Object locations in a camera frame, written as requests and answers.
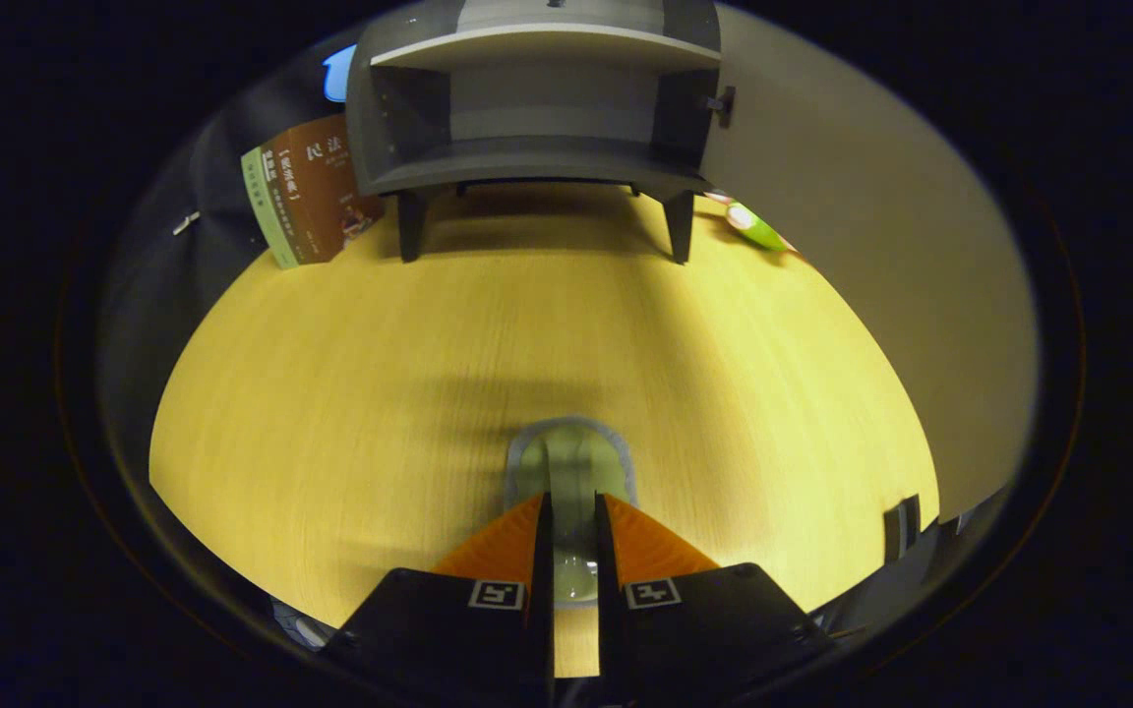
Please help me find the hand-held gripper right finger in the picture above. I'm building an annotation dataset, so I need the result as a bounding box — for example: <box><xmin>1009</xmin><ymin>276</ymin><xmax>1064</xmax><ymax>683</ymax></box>
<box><xmin>594</xmin><ymin>492</ymin><xmax>840</xmax><ymax>707</ymax></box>

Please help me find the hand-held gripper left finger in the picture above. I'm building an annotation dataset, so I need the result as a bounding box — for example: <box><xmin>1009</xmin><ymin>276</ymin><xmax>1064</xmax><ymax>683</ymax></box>
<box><xmin>321</xmin><ymin>492</ymin><xmax>558</xmax><ymax>707</ymax></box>

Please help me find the beige cabinet door with handle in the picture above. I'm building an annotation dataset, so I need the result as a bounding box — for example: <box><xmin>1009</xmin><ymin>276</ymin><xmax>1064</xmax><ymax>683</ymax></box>
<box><xmin>702</xmin><ymin>3</ymin><xmax>1040</xmax><ymax>563</ymax></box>

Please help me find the green plush toy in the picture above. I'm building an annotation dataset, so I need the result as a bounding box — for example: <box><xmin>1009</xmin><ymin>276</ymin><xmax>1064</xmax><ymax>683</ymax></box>
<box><xmin>709</xmin><ymin>189</ymin><xmax>804</xmax><ymax>259</ymax></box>

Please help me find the brown book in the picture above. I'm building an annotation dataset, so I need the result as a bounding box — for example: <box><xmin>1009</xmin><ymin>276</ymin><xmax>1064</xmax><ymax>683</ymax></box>
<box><xmin>271</xmin><ymin>113</ymin><xmax>386</xmax><ymax>266</ymax></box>

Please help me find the dark grey cabinet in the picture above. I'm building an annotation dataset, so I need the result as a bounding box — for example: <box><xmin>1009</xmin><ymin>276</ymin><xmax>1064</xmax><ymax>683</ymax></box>
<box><xmin>345</xmin><ymin>0</ymin><xmax>737</xmax><ymax>265</ymax></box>

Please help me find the black backdrop cloth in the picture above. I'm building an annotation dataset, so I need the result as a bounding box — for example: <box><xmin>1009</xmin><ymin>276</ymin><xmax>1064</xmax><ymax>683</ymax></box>
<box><xmin>99</xmin><ymin>44</ymin><xmax>363</xmax><ymax>394</ymax></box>

